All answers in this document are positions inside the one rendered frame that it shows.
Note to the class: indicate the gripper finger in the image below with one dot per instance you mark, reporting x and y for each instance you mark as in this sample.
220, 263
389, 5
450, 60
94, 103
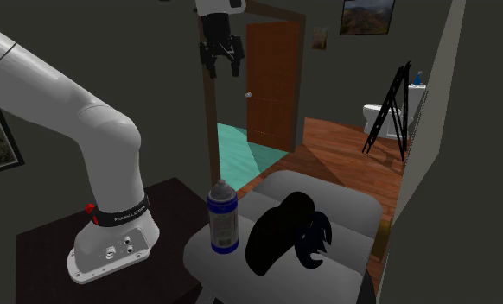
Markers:
211, 65
236, 54

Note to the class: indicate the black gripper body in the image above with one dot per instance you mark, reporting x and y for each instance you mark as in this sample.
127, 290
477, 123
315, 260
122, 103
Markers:
216, 29

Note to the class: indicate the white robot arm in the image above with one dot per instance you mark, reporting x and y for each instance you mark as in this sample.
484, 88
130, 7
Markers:
99, 139

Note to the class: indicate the brown wooden door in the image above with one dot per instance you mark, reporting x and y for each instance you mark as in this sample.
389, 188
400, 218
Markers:
272, 84

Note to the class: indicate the white toilet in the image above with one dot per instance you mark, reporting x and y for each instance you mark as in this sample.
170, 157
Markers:
376, 113

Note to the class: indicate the grey spray can blue bands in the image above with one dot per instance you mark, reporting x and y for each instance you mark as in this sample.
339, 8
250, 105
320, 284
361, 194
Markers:
223, 219

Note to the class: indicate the dark robot stand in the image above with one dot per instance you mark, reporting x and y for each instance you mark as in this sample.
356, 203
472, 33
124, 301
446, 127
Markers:
171, 219

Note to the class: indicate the black folding ladder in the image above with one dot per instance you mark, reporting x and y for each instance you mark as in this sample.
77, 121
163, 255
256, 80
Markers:
397, 97

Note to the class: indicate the black rounded object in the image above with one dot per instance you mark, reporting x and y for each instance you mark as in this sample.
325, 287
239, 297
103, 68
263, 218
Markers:
272, 235

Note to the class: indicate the grey sofa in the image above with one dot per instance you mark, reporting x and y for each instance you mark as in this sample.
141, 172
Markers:
344, 202

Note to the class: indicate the dark blue clawed figure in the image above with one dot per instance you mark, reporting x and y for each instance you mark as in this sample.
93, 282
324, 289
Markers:
314, 244

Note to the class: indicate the small wall picture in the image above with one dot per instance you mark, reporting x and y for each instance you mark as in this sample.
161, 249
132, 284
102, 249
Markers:
320, 38

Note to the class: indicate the large landscape wall picture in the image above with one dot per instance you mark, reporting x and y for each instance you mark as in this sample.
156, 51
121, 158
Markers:
367, 17

